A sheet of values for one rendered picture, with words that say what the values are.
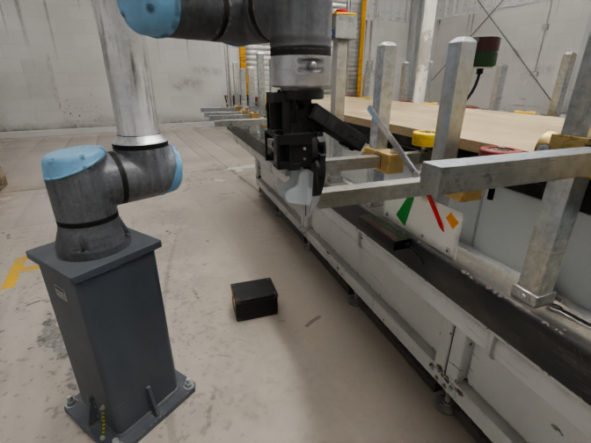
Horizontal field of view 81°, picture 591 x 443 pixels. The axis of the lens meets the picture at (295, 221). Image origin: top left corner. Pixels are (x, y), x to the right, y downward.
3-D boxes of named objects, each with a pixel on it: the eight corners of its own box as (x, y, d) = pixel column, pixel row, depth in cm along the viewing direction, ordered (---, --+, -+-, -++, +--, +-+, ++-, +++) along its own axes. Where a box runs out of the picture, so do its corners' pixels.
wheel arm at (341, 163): (286, 179, 83) (286, 162, 82) (281, 176, 86) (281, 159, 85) (434, 165, 97) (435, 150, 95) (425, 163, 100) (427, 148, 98)
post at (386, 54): (368, 224, 102) (385, 40, 83) (362, 220, 105) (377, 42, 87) (379, 222, 103) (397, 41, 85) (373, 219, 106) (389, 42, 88)
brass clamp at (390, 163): (384, 174, 89) (386, 155, 87) (358, 163, 100) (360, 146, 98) (404, 172, 91) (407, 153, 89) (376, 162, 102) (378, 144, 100)
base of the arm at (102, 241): (77, 269, 87) (68, 233, 83) (43, 250, 97) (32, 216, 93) (145, 241, 101) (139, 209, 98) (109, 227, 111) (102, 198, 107)
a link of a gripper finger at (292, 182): (276, 214, 63) (275, 163, 60) (307, 210, 65) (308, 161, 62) (281, 220, 61) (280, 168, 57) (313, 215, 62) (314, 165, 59)
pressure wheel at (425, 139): (437, 176, 94) (444, 133, 89) (406, 173, 97) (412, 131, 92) (438, 170, 101) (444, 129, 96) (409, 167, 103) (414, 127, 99)
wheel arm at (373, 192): (320, 214, 61) (320, 191, 59) (312, 207, 64) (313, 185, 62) (506, 189, 74) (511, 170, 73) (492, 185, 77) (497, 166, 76)
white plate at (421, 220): (452, 260, 70) (462, 214, 67) (382, 215, 93) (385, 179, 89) (455, 259, 71) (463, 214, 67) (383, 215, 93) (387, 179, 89)
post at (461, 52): (425, 268, 81) (463, 35, 62) (415, 262, 84) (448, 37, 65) (437, 266, 82) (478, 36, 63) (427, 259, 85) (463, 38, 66)
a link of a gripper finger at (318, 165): (304, 191, 60) (304, 140, 57) (313, 189, 61) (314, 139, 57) (315, 199, 56) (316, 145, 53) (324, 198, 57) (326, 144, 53)
